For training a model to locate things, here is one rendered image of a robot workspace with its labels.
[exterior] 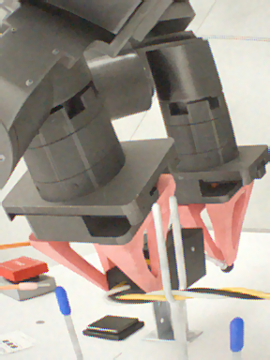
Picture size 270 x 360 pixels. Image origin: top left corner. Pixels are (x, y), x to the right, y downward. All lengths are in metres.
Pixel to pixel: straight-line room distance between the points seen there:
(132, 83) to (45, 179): 0.14
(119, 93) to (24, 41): 0.19
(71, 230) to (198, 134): 0.16
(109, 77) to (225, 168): 0.11
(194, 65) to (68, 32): 0.19
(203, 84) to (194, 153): 0.06
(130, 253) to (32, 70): 0.14
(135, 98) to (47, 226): 0.14
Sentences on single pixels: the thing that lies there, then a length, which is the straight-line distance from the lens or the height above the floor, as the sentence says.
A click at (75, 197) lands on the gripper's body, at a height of 1.25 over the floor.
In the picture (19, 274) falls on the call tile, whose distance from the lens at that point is 0.63.
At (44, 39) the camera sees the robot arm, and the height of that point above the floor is 1.34.
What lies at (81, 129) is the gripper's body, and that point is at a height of 1.27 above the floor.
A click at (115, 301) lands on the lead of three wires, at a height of 1.20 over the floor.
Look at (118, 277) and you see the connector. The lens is 0.42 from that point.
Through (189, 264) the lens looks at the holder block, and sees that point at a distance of 0.45.
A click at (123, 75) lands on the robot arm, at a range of 0.46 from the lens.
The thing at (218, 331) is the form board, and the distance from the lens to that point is 0.48.
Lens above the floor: 1.44
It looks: 36 degrees down
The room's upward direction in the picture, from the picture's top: 51 degrees counter-clockwise
